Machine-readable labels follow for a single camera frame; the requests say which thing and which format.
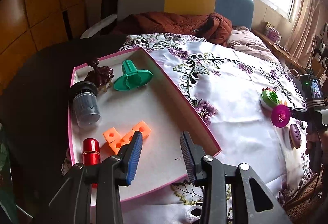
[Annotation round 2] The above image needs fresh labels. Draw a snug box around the orange cube connector block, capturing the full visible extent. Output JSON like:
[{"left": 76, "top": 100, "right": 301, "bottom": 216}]
[{"left": 103, "top": 121, "right": 152, "bottom": 154}]

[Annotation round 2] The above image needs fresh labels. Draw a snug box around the green and white plug toy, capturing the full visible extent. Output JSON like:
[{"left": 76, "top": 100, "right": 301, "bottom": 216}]
[{"left": 260, "top": 90, "right": 287, "bottom": 111}]

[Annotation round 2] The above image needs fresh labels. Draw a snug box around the white floral embroidered tablecloth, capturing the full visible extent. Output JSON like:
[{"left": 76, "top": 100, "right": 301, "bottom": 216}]
[{"left": 61, "top": 32, "right": 316, "bottom": 224}]

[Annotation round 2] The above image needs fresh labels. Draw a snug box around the grey cylinder with black cap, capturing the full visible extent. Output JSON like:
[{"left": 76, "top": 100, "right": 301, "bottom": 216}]
[{"left": 69, "top": 81, "right": 101, "bottom": 128}]

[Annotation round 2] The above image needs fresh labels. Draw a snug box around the purple oval soap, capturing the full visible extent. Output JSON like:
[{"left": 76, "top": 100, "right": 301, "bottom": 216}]
[{"left": 289, "top": 124, "right": 301, "bottom": 149}]

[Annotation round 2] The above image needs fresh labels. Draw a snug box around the pink shallow tray box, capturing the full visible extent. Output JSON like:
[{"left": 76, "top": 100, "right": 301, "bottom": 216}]
[{"left": 68, "top": 48, "right": 221, "bottom": 202}]

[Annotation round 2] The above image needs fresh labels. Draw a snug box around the red metallic cylinder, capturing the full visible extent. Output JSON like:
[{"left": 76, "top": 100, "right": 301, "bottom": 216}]
[{"left": 82, "top": 138, "right": 101, "bottom": 189}]

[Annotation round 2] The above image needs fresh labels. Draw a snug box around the rust brown quilted jacket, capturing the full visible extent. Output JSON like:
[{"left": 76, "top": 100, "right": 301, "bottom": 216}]
[{"left": 112, "top": 12, "right": 232, "bottom": 46}]

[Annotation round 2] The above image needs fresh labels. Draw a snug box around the green plastic cylinder stand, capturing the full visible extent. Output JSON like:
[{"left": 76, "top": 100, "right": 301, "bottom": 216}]
[{"left": 113, "top": 60, "right": 153, "bottom": 91}]

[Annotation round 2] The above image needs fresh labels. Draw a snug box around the person's right hand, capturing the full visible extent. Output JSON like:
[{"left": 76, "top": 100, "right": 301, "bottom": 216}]
[{"left": 305, "top": 128, "right": 328, "bottom": 164}]

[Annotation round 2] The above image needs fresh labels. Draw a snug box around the red plastic block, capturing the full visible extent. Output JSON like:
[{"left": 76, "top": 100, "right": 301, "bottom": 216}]
[{"left": 262, "top": 87, "right": 274, "bottom": 92}]

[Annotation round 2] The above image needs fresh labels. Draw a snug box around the dark brown carved ornament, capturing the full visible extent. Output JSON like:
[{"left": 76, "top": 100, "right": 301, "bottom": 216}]
[{"left": 85, "top": 57, "right": 114, "bottom": 92}]

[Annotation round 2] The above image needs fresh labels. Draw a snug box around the pink beige pillow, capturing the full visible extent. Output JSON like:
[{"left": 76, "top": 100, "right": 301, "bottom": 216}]
[{"left": 226, "top": 26, "right": 280, "bottom": 64}]

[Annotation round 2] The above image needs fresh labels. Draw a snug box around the purple gift box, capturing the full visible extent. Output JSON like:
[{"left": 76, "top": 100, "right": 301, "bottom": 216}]
[{"left": 264, "top": 22, "right": 282, "bottom": 44}]

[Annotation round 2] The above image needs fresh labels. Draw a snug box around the magenta perforated funnel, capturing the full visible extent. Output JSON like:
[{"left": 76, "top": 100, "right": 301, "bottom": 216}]
[{"left": 271, "top": 104, "right": 291, "bottom": 128}]

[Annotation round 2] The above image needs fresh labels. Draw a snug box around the beige curtain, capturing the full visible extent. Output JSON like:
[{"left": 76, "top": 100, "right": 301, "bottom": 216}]
[{"left": 285, "top": 0, "right": 322, "bottom": 57}]

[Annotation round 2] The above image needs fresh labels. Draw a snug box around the wooden side desk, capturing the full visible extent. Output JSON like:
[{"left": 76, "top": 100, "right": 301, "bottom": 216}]
[{"left": 251, "top": 29, "right": 306, "bottom": 74}]

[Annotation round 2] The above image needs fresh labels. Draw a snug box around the woven rattan chair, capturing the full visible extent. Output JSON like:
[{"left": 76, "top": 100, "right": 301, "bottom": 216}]
[{"left": 284, "top": 171, "right": 324, "bottom": 223}]

